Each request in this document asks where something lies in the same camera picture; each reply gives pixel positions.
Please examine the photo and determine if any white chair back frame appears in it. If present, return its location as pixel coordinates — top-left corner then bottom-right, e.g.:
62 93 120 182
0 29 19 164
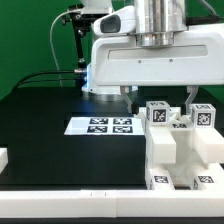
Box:
133 106 224 166

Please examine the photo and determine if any white front fence bar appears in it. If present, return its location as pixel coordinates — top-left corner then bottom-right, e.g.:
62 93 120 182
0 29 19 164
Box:
0 190 224 218

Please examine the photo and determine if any black base cable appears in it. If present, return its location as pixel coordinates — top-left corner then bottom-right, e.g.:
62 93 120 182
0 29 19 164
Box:
12 69 87 93

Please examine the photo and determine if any white fence bar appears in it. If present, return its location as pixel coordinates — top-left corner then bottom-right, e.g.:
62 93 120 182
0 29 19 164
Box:
0 148 8 174
0 190 224 218

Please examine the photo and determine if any white left fence bar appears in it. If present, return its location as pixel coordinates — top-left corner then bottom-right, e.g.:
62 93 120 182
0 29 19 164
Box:
0 148 8 174

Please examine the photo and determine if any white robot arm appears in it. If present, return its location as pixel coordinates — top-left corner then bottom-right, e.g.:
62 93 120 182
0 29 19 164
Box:
81 0 224 113

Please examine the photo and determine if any white tagged cube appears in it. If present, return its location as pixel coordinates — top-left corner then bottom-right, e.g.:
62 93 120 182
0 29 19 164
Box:
191 104 216 128
146 101 170 126

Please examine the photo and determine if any black rear camera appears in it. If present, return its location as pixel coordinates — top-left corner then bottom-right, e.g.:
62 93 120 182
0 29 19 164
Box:
81 7 110 22

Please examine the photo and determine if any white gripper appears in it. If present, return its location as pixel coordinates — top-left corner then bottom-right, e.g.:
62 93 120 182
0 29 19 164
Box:
89 6 224 115

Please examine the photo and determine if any white tagged flat plate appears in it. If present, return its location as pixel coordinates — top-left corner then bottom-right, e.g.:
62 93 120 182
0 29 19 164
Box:
64 117 144 136

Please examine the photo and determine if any white chair seat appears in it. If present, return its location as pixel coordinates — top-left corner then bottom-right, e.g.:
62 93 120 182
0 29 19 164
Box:
145 127 224 190

